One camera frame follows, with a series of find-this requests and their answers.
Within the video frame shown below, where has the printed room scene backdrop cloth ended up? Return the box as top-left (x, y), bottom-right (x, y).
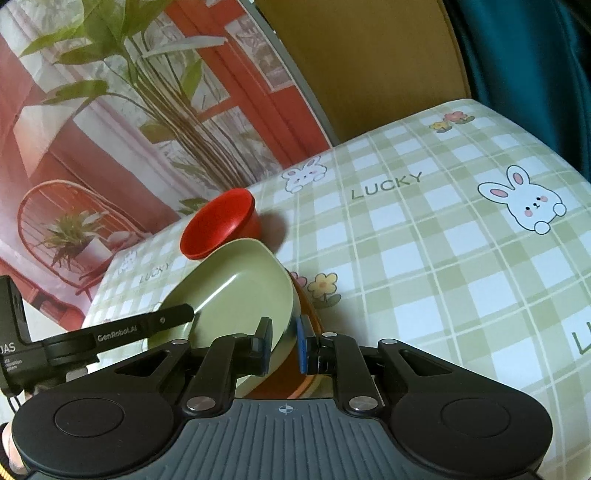
top-left (0, 0), bottom-right (334, 325)

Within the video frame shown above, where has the red bowl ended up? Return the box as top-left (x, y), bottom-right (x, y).
top-left (180, 188), bottom-right (260, 260)

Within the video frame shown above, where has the mustard yellow curtain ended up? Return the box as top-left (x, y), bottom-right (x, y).
top-left (255, 0), bottom-right (472, 145)

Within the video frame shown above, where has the green checkered bunny tablecloth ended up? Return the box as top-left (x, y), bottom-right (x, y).
top-left (85, 99), bottom-right (591, 480)

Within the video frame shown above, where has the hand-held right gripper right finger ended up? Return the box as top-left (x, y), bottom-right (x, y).
top-left (297, 315), bottom-right (459, 414)

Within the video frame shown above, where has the teal curtain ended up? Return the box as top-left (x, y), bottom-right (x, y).
top-left (442, 0), bottom-right (591, 182)

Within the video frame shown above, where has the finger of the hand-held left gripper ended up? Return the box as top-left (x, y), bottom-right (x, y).
top-left (44, 302), bottom-right (195, 366)

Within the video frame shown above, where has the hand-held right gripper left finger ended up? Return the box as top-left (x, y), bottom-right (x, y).
top-left (99, 317), bottom-right (273, 414)

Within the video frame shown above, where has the green square plate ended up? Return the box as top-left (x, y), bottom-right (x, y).
top-left (147, 239), bottom-right (296, 398)

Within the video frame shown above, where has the orange plate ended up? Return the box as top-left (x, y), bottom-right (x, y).
top-left (249, 272), bottom-right (325, 400)

